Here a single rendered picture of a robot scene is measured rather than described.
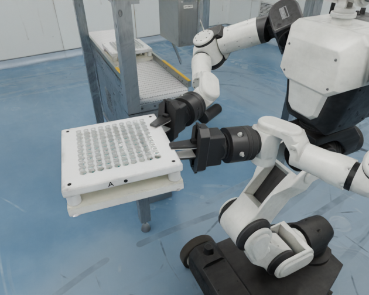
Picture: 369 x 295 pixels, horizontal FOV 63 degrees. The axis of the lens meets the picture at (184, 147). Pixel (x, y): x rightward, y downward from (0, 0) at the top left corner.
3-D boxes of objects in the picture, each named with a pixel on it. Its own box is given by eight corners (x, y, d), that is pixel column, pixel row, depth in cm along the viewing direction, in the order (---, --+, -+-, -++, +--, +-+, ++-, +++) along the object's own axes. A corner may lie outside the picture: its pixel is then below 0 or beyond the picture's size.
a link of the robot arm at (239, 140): (205, 136, 63) (255, 131, 67) (190, 116, 71) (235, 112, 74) (199, 182, 70) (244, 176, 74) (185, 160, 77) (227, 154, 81)
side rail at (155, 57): (190, 86, 148) (191, 81, 146) (187, 87, 147) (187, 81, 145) (118, 28, 246) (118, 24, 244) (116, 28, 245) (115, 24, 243)
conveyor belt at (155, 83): (188, 98, 150) (188, 88, 147) (139, 107, 141) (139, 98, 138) (116, 34, 250) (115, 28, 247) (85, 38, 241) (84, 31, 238)
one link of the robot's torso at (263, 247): (274, 232, 146) (237, 188, 114) (304, 264, 132) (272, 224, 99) (250, 253, 146) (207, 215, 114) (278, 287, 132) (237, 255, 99)
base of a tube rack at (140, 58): (153, 59, 182) (153, 55, 180) (113, 65, 173) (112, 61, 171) (139, 49, 200) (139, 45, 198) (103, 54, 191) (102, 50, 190)
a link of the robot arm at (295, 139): (247, 150, 78) (295, 172, 70) (253, 119, 74) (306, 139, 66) (260, 143, 82) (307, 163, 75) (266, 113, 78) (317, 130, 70)
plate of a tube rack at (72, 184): (63, 199, 58) (60, 191, 57) (62, 136, 77) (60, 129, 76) (183, 171, 64) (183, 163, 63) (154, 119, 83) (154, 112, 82)
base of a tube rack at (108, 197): (69, 217, 61) (66, 208, 59) (67, 152, 80) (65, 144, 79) (184, 188, 67) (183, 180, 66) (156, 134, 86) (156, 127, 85)
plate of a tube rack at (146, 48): (152, 51, 179) (152, 48, 178) (112, 57, 170) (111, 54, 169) (139, 41, 197) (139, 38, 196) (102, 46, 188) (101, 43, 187)
